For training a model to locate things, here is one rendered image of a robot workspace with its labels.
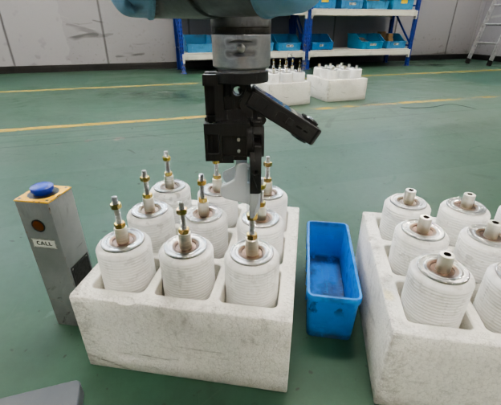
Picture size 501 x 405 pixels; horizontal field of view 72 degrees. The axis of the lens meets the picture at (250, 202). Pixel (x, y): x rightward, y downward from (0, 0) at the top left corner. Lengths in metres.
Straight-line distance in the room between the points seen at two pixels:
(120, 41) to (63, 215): 5.06
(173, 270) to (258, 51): 0.36
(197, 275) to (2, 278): 0.66
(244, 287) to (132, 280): 0.20
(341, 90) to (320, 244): 2.34
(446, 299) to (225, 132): 0.41
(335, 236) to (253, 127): 0.57
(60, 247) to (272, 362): 0.45
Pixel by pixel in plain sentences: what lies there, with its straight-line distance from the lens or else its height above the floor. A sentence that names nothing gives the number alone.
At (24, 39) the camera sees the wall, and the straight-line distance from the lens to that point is 5.89.
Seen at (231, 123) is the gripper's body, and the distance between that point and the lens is 0.47.
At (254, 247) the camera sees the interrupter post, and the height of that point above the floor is 0.27.
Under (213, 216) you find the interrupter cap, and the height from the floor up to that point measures 0.25.
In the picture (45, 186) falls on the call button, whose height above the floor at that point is 0.33.
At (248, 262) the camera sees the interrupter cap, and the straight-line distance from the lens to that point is 0.57.
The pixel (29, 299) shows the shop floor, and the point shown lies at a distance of 1.03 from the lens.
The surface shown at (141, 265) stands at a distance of 0.65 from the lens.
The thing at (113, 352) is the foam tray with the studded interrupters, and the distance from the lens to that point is 0.75.
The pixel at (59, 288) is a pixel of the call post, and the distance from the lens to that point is 0.84.
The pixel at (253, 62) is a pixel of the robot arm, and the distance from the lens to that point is 0.45.
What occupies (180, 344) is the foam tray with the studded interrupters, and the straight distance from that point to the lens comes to 0.67.
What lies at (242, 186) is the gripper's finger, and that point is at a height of 0.39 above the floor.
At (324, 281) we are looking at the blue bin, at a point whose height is 0.00.
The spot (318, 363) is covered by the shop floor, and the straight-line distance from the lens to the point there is 0.76.
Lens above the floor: 0.60
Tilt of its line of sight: 28 degrees down
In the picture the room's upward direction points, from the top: straight up
